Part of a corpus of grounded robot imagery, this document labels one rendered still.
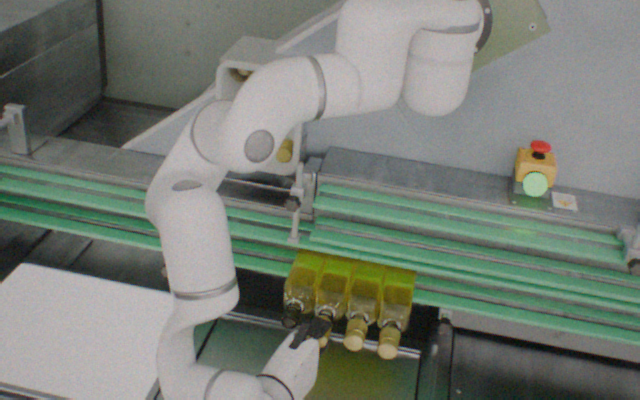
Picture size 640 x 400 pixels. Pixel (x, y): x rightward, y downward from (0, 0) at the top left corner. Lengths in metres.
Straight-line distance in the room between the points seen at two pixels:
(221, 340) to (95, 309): 0.26
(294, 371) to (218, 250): 0.28
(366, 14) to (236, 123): 0.21
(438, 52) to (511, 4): 0.33
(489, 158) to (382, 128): 0.22
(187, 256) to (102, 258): 0.82
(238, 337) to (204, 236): 0.56
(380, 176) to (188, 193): 0.60
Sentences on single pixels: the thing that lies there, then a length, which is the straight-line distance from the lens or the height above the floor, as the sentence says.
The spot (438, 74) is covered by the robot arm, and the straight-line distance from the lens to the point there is 0.96.
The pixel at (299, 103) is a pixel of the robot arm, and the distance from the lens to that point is 0.86.
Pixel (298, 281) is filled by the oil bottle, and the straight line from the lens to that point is 1.28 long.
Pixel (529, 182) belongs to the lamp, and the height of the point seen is 0.85.
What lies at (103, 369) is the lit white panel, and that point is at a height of 1.23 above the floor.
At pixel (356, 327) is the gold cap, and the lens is 1.21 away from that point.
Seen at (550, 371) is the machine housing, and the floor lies 0.95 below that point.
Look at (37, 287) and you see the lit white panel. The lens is 1.54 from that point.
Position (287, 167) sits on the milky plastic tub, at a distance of 1.43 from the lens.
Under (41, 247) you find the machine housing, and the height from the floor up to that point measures 0.89.
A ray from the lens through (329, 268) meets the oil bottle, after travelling 1.32.
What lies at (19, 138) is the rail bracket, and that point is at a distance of 1.63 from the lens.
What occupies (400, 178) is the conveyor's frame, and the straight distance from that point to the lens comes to 1.38.
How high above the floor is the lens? 2.06
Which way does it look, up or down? 59 degrees down
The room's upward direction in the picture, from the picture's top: 157 degrees counter-clockwise
